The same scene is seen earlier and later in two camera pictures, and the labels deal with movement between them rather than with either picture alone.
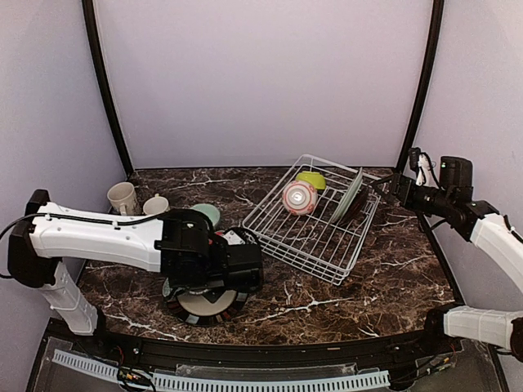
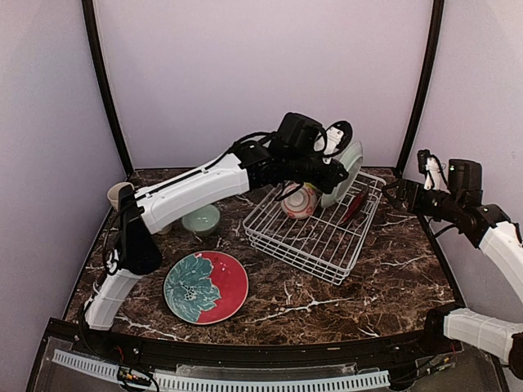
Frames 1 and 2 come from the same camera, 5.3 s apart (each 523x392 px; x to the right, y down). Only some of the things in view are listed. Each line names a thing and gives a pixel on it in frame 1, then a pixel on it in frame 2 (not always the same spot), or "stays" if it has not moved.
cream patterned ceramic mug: x=124 y=193 stays
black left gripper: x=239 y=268 to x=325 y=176
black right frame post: x=426 y=75 stays
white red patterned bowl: x=299 y=198 stays
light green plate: x=349 y=196 to x=350 y=158
